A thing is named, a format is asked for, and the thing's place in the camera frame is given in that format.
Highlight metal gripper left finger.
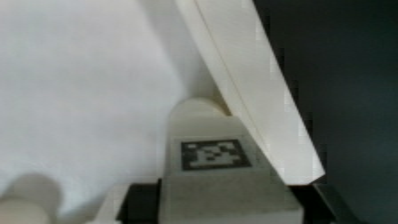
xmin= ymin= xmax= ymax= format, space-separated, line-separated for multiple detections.
xmin=116 ymin=180 xmax=162 ymax=224

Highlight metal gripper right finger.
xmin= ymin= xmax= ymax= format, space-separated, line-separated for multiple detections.
xmin=290 ymin=183 xmax=368 ymax=224

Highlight white square tabletop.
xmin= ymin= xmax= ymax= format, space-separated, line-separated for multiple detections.
xmin=0 ymin=0 xmax=325 ymax=224

